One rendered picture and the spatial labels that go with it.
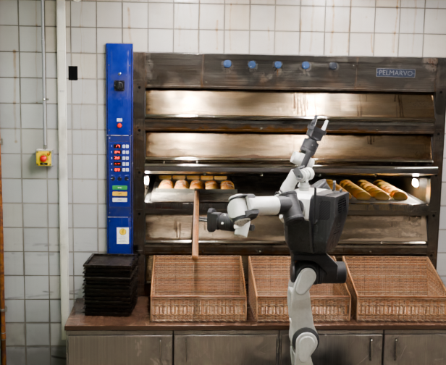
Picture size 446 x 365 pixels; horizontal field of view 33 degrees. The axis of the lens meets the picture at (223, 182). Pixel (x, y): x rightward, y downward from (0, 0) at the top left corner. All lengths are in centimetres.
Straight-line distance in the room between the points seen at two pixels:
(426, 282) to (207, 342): 149
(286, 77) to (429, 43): 91
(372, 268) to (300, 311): 105
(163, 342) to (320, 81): 183
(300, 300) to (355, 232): 108
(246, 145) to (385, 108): 89
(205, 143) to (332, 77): 88
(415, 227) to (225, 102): 145
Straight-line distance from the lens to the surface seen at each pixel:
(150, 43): 466
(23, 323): 502
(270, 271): 480
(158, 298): 436
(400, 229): 497
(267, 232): 480
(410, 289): 498
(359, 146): 482
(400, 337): 457
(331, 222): 377
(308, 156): 414
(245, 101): 469
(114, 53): 464
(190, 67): 467
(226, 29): 467
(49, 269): 489
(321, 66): 475
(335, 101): 477
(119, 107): 465
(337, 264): 394
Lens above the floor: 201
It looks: 9 degrees down
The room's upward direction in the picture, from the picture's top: 1 degrees clockwise
